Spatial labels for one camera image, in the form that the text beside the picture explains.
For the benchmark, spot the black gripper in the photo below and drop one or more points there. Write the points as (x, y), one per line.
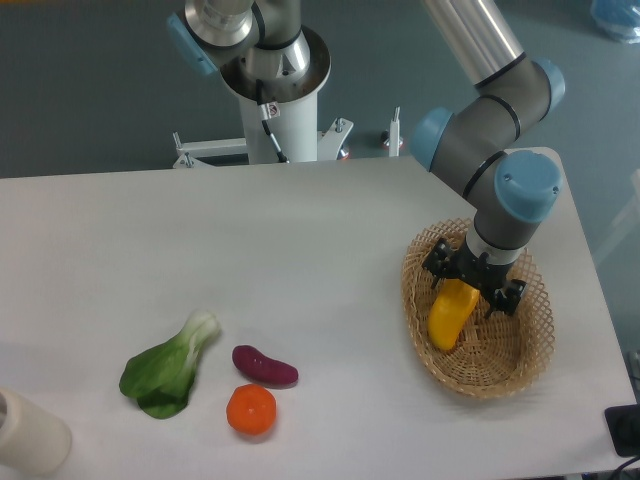
(443, 262)

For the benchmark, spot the yellow mango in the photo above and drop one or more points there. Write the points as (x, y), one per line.
(451, 309)

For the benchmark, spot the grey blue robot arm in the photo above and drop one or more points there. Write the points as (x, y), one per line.
(470, 151)

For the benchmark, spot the woven wicker basket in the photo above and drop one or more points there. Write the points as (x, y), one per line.
(493, 356)

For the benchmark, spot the black device at table edge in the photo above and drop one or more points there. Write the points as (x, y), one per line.
(623, 426)

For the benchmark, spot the purple sweet potato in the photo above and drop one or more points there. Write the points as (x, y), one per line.
(258, 367)

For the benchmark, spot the orange tangerine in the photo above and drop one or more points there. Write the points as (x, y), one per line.
(251, 410)

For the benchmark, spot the blue plastic bag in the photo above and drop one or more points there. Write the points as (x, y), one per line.
(617, 18)

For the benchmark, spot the green bok choy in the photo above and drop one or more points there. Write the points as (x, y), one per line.
(160, 378)

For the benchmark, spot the cream cylindrical container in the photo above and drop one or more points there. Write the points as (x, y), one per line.
(33, 440)

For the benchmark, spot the white frame leveling foot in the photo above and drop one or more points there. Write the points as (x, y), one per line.
(391, 139)

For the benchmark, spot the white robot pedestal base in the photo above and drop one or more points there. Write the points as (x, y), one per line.
(277, 93)

